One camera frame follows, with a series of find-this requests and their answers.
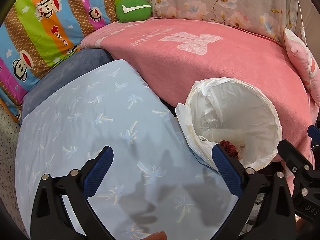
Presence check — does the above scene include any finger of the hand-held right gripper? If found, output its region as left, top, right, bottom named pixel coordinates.
left=278, top=140, right=315, bottom=203
left=308, top=124, right=320, bottom=143

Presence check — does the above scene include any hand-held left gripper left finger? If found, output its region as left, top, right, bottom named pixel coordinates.
left=30, top=145, right=113, bottom=240

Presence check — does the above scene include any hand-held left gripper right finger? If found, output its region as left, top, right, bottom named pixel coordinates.
left=212, top=144, right=297, bottom=240

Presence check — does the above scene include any dark red velvet scrunchie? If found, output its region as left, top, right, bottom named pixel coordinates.
left=219, top=140, right=239, bottom=159

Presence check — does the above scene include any bin with white plastic liner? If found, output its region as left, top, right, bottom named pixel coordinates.
left=175, top=77, right=283, bottom=178

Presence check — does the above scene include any light blue palm-print tablecloth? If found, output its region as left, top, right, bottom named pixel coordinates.
left=15, top=59, right=240, bottom=240

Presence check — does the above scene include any pink printed pillow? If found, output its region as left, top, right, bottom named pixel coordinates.
left=284, top=27, right=320, bottom=105

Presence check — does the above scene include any blue-grey sofa cushion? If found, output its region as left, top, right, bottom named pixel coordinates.
left=19, top=49, right=113, bottom=123

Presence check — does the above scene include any pink blanket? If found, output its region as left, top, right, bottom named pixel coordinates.
left=80, top=17, right=320, bottom=188

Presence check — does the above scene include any colourful monkey-print pillow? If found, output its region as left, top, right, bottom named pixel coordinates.
left=0, top=0, right=123, bottom=123

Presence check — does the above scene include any green cushion with white mark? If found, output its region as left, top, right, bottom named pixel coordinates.
left=115, top=0, right=153, bottom=23

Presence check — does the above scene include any floral beige pillow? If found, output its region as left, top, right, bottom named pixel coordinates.
left=120, top=0, right=300, bottom=43

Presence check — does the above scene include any thin white cable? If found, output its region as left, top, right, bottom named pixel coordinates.
left=294, top=0, right=314, bottom=153

